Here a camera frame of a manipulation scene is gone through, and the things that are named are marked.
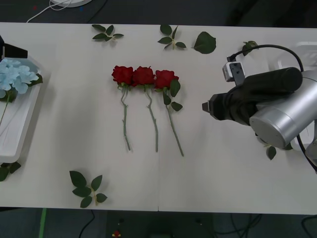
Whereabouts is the pale grey right wrist camera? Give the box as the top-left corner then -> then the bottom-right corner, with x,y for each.
222,61 -> 246,86

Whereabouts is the large single green leaf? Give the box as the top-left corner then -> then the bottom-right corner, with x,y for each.
191,31 -> 217,55

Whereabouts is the white cable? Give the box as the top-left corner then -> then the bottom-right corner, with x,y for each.
26,0 -> 75,23

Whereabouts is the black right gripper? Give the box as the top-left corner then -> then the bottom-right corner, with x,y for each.
202,91 -> 257,126

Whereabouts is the green leaf twig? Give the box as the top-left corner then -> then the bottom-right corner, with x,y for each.
157,24 -> 187,51
69,170 -> 108,209
0,161 -> 22,182
263,142 -> 294,161
92,24 -> 124,42

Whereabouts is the red rose with kinked stem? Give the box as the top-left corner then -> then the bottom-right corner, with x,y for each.
111,65 -> 134,151

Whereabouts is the white round stand base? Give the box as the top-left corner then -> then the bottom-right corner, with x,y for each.
49,0 -> 92,8

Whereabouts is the pale blue flower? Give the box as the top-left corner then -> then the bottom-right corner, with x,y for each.
0,58 -> 44,127

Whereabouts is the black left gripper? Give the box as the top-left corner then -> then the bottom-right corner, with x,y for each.
0,34 -> 29,60

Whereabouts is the red rose with leafy stem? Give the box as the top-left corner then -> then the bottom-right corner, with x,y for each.
154,70 -> 185,157

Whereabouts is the green tape strip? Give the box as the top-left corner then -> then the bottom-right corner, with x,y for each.
39,207 -> 48,238

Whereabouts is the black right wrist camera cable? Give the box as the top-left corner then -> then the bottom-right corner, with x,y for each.
226,44 -> 306,74

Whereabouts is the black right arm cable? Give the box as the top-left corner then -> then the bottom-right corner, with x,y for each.
296,133 -> 317,174

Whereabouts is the small curled leaf twig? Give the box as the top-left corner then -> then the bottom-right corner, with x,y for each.
242,40 -> 260,57

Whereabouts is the red rose with bare stem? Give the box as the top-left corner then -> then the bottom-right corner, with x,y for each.
131,66 -> 159,153

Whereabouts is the shallow white box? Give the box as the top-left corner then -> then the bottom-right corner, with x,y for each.
0,49 -> 52,164
268,41 -> 317,152

